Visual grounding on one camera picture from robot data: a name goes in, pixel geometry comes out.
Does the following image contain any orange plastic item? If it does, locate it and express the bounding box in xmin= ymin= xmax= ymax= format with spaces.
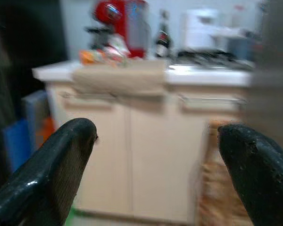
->
xmin=35 ymin=117 xmax=56 ymax=149

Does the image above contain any dark green glass bottle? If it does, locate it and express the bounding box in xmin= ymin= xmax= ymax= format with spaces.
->
xmin=154 ymin=9 xmax=173 ymax=58

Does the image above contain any beige counter cloth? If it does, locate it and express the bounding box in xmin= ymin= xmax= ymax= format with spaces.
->
xmin=72 ymin=60 xmax=168 ymax=99

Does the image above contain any grey upright post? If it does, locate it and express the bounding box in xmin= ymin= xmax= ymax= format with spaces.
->
xmin=260 ymin=0 xmax=283 ymax=71

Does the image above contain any long steel cabinet handle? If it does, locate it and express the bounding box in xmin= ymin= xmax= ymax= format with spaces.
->
xmin=179 ymin=95 xmax=247 ymax=105
xmin=60 ymin=91 xmax=114 ymax=99

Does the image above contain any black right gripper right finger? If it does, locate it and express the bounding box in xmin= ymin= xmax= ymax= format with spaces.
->
xmin=217 ymin=123 xmax=283 ymax=226

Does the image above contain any black fridge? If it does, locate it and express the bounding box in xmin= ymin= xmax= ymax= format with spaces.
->
xmin=0 ymin=0 xmax=69 ymax=189

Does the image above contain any black gas hob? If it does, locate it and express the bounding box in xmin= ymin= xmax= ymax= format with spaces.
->
xmin=172 ymin=50 xmax=255 ymax=71

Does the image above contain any opened green white carton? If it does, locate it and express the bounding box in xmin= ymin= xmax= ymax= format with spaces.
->
xmin=102 ymin=37 xmax=131 ymax=68

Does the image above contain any grey blue pot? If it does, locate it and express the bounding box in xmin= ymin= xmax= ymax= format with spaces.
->
xmin=226 ymin=36 xmax=250 ymax=61

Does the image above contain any blue plastic board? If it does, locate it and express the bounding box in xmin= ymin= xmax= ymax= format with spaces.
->
xmin=2 ymin=119 xmax=33 ymax=174

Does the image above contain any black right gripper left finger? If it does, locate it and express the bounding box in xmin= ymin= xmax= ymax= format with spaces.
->
xmin=0 ymin=117 xmax=99 ymax=226

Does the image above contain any red coffee machine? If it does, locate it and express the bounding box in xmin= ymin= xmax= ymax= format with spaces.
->
xmin=84 ymin=0 xmax=150 ymax=59

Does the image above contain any beige kitchen cabinet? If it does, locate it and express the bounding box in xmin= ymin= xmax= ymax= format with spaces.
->
xmin=44 ymin=80 xmax=250 ymax=224

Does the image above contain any white kitchen appliance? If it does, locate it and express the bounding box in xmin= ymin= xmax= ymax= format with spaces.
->
xmin=183 ymin=8 xmax=227 ymax=50

